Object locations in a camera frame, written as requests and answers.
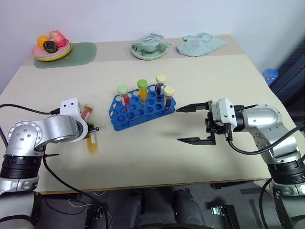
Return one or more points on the dark rounded shape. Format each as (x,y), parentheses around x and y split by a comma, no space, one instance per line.
(188,207)
(126,210)

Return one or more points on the green placemat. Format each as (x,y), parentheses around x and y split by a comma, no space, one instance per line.
(83,53)

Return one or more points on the orange tube green cap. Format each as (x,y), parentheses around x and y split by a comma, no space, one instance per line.
(143,91)

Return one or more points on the black box under table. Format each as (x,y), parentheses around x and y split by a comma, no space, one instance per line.
(96,217)

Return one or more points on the dark tube yellow cap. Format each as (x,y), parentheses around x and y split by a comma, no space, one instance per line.
(168,97)
(160,86)

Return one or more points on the pale teal cloth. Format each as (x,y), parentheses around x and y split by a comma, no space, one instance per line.
(200,45)

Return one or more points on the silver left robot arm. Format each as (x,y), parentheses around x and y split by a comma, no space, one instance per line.
(54,128)

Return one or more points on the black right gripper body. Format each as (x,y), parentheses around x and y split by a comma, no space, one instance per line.
(215,130)

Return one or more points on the orange toy fruit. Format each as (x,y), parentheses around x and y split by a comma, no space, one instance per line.
(41,40)

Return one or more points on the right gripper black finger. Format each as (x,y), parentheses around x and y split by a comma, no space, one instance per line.
(197,140)
(194,107)

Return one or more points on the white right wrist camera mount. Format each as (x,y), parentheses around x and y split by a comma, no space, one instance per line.
(221,109)

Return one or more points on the blue test tube rack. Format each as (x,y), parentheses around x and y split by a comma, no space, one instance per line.
(133,117)

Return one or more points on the black chair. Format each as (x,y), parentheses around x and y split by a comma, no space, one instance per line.
(291,76)

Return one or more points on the black and metal bracket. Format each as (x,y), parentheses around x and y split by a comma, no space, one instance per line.
(224,212)

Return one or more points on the pink plate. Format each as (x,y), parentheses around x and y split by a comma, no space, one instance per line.
(39,53)

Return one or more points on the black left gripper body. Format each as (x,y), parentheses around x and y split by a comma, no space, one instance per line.
(91,127)

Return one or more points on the red tube pale green cap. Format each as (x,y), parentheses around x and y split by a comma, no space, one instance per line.
(125,96)

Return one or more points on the yellow plate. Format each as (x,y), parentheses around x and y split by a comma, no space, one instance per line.
(58,58)

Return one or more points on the yellow liquid test tube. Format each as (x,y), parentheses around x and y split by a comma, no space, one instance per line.
(92,145)

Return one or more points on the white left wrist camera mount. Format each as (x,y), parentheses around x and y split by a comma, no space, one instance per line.
(69,110)

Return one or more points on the blue bottle cap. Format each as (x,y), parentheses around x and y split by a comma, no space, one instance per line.
(270,74)

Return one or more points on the red test tube green cap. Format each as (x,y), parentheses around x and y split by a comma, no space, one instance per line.
(87,111)

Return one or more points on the clear plastic bag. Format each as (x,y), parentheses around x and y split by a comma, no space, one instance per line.
(149,41)

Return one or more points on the black and green toy food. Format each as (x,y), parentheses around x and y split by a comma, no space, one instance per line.
(50,46)

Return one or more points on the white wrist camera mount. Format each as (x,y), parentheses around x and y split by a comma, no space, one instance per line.
(69,110)
(221,109)

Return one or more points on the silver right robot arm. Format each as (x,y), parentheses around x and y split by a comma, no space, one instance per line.
(264,119)

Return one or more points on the pink toy food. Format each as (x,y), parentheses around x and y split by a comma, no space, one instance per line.
(58,38)

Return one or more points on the pale green plate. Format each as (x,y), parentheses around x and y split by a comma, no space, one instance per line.
(149,56)

